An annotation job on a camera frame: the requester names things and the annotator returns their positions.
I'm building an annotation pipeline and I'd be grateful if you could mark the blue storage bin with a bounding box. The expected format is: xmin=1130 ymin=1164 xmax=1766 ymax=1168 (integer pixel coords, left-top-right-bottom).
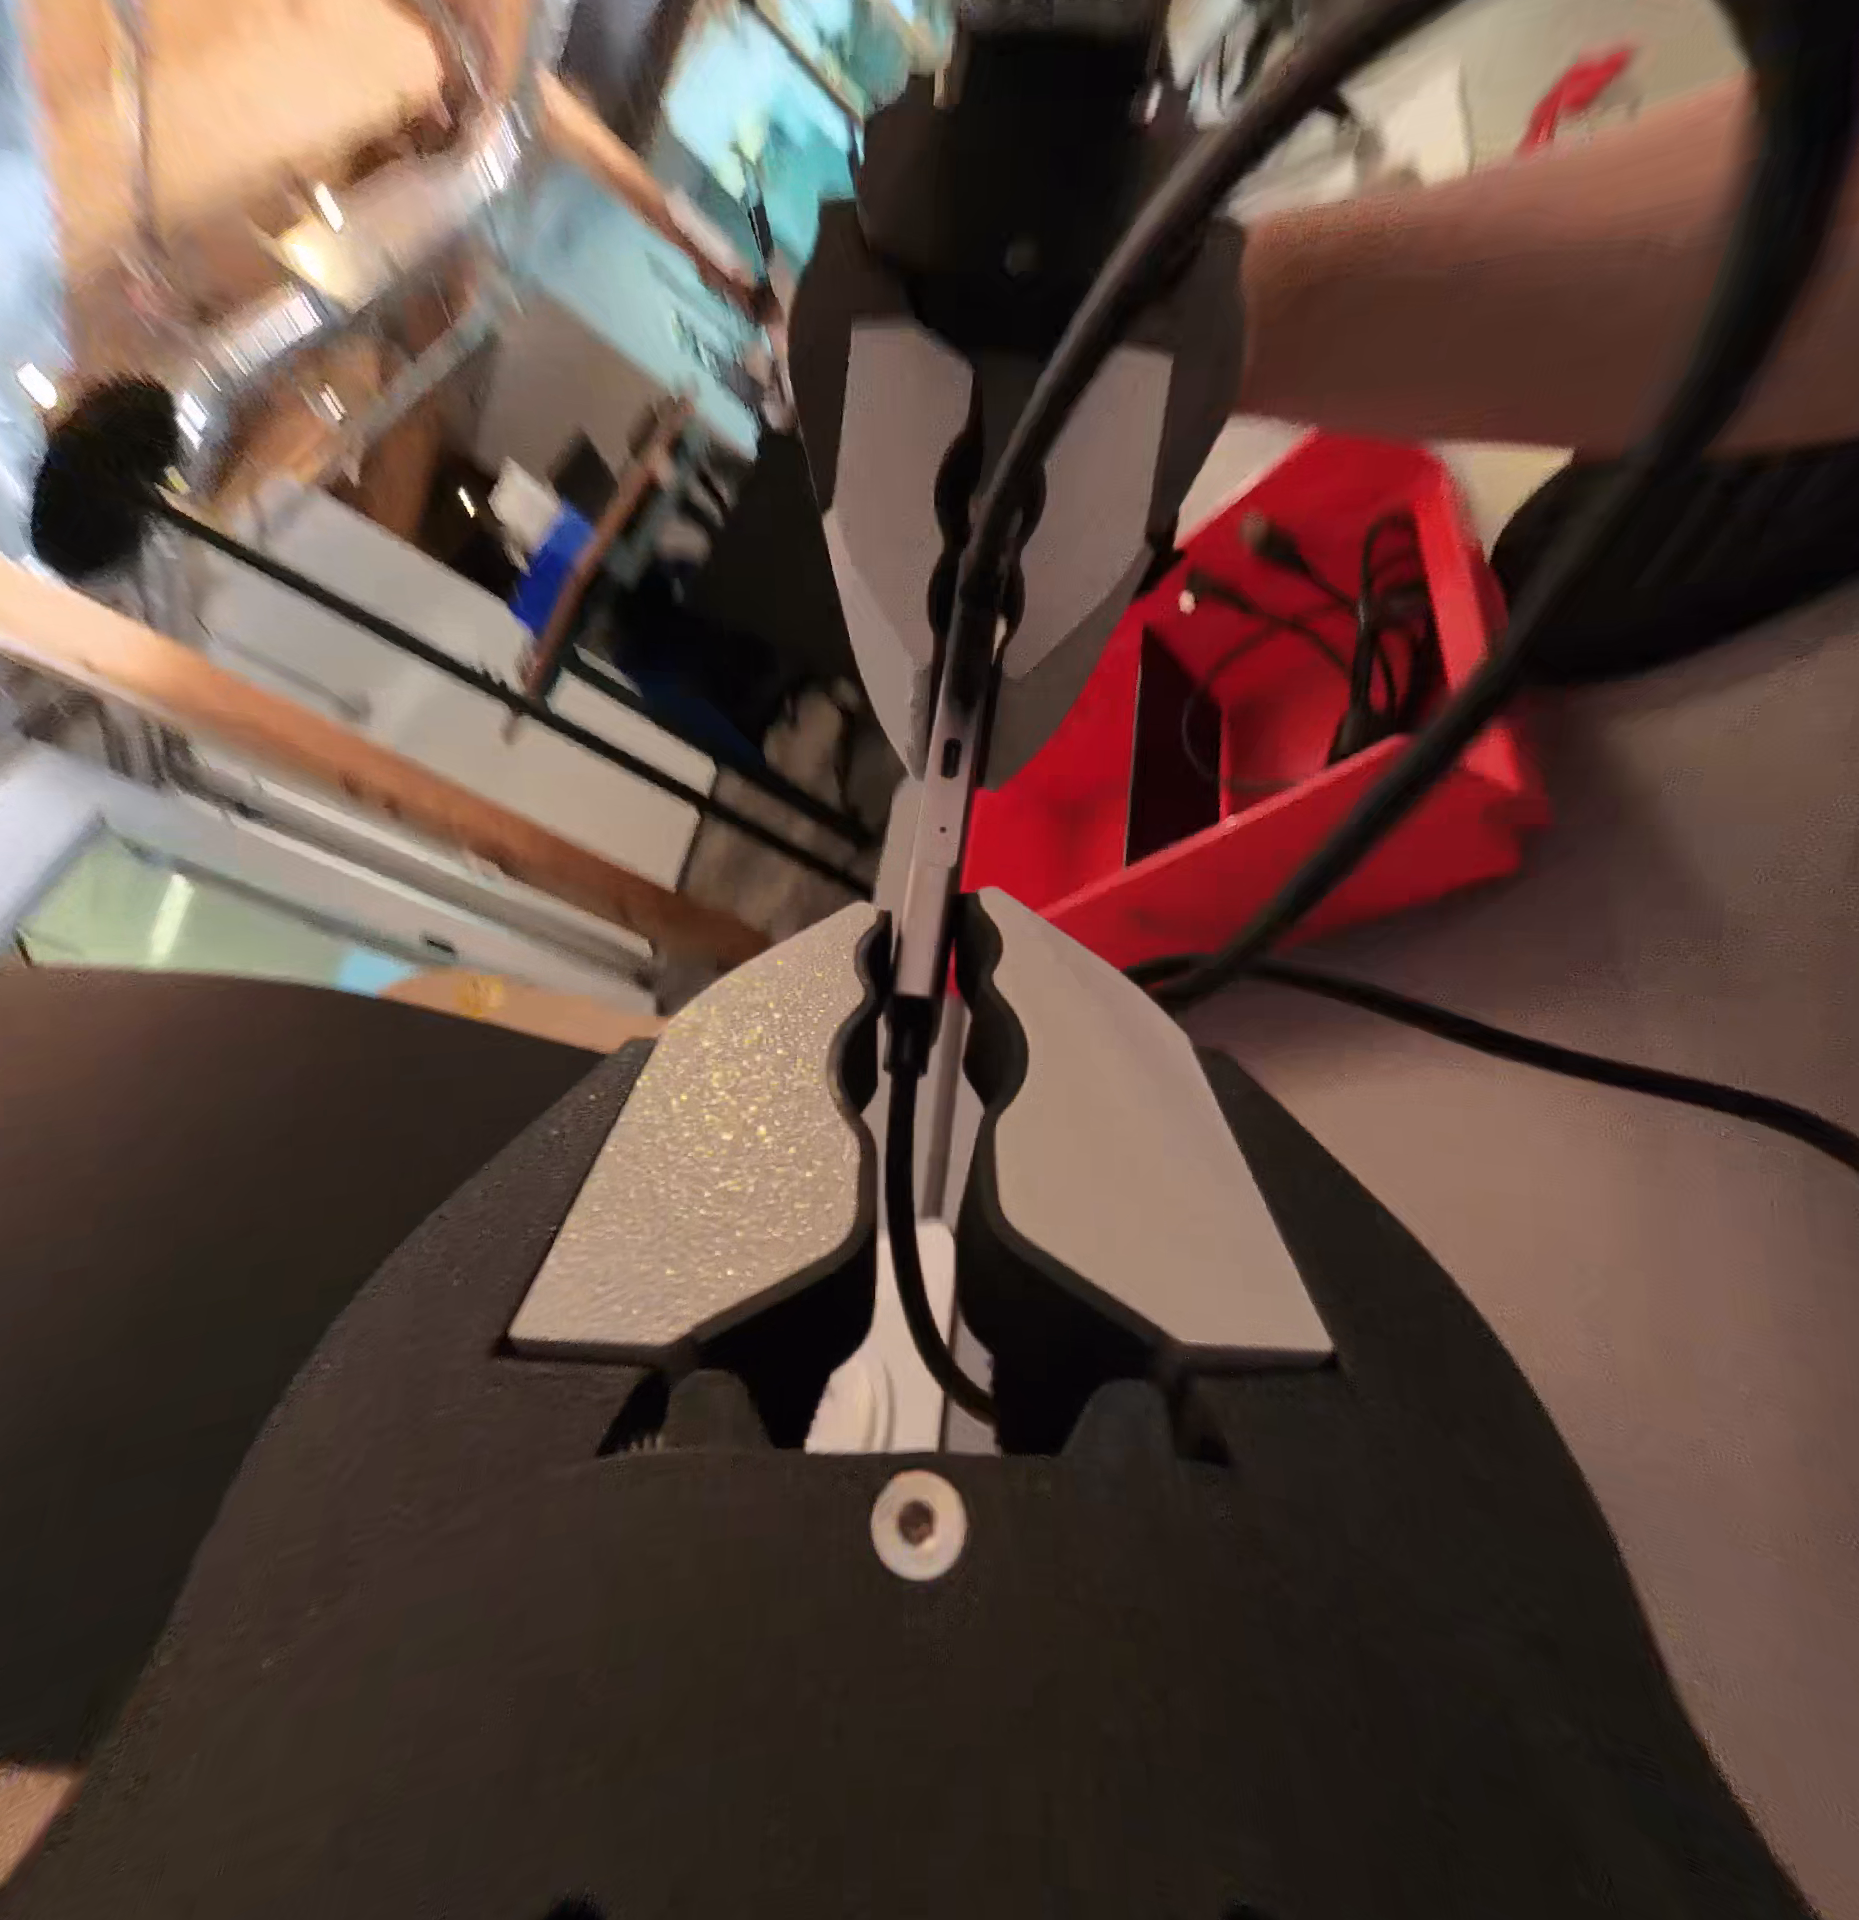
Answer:
xmin=510 ymin=503 xmax=592 ymax=633

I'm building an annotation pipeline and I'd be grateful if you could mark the person's right forearm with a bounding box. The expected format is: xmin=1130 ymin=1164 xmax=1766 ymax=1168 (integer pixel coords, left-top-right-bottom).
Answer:
xmin=1236 ymin=61 xmax=1859 ymax=459

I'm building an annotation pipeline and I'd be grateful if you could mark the black felt desk divider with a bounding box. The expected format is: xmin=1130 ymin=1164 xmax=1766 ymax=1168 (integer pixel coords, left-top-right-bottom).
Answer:
xmin=0 ymin=968 xmax=675 ymax=1772

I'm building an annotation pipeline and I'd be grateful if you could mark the wooden post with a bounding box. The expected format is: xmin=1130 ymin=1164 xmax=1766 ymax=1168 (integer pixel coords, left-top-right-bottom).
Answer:
xmin=0 ymin=541 xmax=765 ymax=962

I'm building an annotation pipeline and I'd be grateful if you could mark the red plastic bin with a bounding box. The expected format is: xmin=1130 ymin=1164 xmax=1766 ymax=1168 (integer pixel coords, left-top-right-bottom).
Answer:
xmin=959 ymin=434 xmax=1553 ymax=976

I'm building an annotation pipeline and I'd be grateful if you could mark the black usb cable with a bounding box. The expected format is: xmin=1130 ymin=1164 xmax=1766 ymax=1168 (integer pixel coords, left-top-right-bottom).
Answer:
xmin=1177 ymin=511 xmax=1449 ymax=797

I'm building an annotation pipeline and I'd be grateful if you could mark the black floor lamp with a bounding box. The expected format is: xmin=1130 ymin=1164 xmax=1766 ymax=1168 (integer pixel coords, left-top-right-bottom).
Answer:
xmin=29 ymin=375 xmax=886 ymax=903

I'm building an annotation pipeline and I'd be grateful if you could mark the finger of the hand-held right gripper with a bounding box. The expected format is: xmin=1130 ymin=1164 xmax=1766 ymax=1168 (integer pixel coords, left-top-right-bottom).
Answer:
xmin=994 ymin=353 xmax=1198 ymax=756
xmin=816 ymin=318 xmax=976 ymax=786

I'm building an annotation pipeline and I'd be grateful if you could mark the thin black cable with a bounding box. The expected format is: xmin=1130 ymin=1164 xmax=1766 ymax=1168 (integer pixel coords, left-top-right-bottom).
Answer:
xmin=1130 ymin=961 xmax=1859 ymax=1194

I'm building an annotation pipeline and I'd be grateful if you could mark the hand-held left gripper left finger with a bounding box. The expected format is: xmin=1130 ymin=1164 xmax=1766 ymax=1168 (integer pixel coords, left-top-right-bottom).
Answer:
xmin=505 ymin=900 xmax=889 ymax=1449

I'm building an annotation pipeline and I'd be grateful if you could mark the thick black usb-c cable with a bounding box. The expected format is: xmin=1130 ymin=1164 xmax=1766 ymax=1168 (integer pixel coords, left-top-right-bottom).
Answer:
xmin=943 ymin=0 xmax=1859 ymax=1006

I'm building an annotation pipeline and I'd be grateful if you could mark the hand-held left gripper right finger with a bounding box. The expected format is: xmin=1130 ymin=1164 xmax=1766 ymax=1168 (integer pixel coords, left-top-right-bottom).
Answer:
xmin=951 ymin=890 xmax=1336 ymax=1449

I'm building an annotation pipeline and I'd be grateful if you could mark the black mesh pad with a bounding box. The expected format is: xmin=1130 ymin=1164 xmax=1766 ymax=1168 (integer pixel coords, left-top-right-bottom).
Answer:
xmin=1489 ymin=451 xmax=1859 ymax=684

